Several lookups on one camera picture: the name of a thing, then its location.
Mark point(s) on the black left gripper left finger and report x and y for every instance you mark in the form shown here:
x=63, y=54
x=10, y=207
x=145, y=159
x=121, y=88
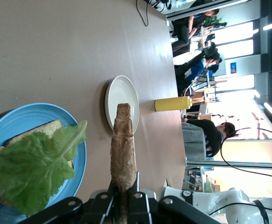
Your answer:
x=98, y=207

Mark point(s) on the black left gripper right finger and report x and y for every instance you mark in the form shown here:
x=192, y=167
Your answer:
x=140, y=207

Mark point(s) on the brown toasted bread slice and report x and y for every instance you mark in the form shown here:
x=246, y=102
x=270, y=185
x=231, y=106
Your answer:
x=123, y=151

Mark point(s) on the green lettuce leaf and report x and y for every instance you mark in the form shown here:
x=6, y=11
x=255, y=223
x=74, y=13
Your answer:
x=33, y=163

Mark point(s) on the pale bread slice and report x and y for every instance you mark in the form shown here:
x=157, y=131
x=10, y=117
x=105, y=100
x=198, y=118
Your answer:
x=45, y=129

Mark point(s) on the yellow squeeze bottle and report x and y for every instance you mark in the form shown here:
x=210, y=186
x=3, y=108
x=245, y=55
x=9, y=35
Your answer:
x=171, y=103

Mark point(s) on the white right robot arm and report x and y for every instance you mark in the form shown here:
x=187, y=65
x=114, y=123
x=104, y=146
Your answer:
x=220, y=200

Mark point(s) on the blue plate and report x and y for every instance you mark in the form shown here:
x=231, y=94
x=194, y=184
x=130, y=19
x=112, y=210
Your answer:
x=33, y=114

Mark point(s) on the cream white plate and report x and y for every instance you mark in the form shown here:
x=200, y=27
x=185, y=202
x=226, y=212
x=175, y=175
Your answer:
x=122, y=93

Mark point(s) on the grey mesh chair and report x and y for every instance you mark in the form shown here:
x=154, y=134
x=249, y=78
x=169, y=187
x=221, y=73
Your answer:
x=193, y=142

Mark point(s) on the seated person black shirt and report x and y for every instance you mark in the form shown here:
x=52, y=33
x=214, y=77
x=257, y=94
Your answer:
x=210, y=135

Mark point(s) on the person in blue jacket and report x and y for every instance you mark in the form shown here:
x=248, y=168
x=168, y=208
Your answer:
x=192, y=70

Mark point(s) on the person in dark clothes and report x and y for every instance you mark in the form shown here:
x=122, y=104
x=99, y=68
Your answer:
x=185, y=30

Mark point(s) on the silver metal post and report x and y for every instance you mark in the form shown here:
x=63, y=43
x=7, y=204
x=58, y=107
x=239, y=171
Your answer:
x=231, y=163

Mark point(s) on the blue wall sign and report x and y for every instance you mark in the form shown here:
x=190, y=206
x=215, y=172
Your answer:
x=234, y=67

